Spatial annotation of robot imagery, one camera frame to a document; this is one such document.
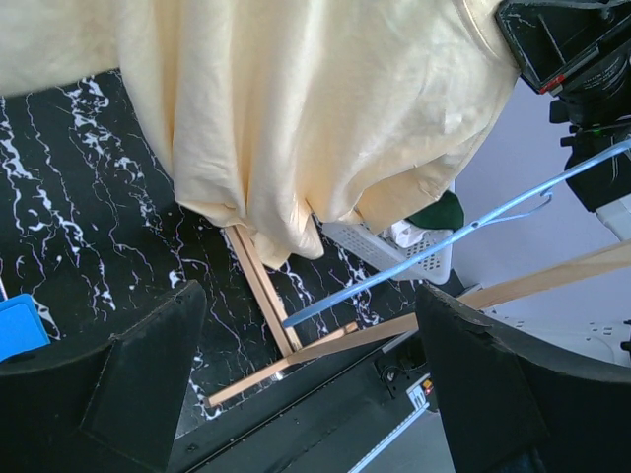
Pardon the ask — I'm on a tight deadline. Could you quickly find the blue folder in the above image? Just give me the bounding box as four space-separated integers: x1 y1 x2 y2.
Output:
0 294 50 361

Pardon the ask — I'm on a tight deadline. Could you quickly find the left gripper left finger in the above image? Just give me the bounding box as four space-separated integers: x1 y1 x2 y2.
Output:
1 281 206 472

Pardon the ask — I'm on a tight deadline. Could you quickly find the light blue wire hanger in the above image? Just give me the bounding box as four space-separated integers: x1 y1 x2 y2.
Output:
282 138 630 328

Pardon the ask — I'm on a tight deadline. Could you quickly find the white plastic basket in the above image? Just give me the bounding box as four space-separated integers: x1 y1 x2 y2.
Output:
321 223 452 285

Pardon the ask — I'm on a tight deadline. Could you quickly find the green and white t shirt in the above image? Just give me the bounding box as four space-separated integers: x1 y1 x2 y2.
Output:
384 190 464 248

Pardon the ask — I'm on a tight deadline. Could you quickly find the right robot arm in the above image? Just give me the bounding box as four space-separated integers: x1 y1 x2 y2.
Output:
495 1 630 169

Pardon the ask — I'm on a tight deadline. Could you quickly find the wooden hanger stand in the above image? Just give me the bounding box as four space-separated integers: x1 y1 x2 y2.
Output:
204 227 630 407

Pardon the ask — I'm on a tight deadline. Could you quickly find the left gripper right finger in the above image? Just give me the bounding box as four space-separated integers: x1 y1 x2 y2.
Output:
415 285 630 472

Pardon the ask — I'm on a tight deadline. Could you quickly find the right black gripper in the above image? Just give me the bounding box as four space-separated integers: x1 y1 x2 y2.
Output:
495 1 630 95

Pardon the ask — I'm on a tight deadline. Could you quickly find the black marbled mat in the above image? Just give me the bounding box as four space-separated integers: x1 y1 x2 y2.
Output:
0 68 425 439

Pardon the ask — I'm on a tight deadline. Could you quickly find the cream yellow t shirt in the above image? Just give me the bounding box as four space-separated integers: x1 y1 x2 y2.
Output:
1 1 519 268

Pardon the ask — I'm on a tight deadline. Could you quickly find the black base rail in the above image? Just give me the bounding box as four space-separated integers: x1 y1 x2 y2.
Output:
168 332 427 472

